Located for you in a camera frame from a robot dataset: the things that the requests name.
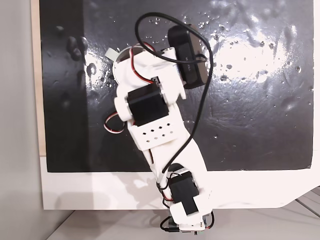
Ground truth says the grey-green metal mug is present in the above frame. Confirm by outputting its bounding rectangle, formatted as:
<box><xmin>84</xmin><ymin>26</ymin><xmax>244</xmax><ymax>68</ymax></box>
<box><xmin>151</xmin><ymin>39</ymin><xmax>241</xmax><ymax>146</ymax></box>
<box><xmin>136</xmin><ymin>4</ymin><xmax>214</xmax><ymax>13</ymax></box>
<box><xmin>104</xmin><ymin>45</ymin><xmax>141</xmax><ymax>87</ymax></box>

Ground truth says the black glossy table mat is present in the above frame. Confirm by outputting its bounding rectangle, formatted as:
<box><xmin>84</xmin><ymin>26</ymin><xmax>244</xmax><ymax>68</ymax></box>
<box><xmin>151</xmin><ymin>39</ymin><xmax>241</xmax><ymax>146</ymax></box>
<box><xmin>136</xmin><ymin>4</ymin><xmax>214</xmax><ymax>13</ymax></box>
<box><xmin>39</xmin><ymin>0</ymin><xmax>315</xmax><ymax>173</ymax></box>

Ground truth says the tan wooden board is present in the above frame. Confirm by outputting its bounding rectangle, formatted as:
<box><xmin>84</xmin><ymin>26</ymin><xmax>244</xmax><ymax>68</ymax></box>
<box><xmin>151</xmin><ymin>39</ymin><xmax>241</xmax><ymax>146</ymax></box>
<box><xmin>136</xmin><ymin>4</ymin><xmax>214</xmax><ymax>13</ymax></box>
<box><xmin>30</xmin><ymin>0</ymin><xmax>47</xmax><ymax>158</ymax></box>

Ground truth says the white board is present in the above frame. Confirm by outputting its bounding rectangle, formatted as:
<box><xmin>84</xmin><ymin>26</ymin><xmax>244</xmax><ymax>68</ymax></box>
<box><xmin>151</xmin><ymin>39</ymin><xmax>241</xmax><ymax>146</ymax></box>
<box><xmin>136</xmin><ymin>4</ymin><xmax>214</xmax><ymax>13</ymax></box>
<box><xmin>39</xmin><ymin>0</ymin><xmax>320</xmax><ymax>211</ymax></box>

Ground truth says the black oval camera box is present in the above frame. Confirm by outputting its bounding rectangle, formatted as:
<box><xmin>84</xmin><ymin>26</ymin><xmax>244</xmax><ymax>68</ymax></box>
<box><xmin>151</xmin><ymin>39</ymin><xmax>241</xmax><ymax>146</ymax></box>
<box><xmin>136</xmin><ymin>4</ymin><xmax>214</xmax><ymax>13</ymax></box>
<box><xmin>166</xmin><ymin>23</ymin><xmax>211</xmax><ymax>90</ymax></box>

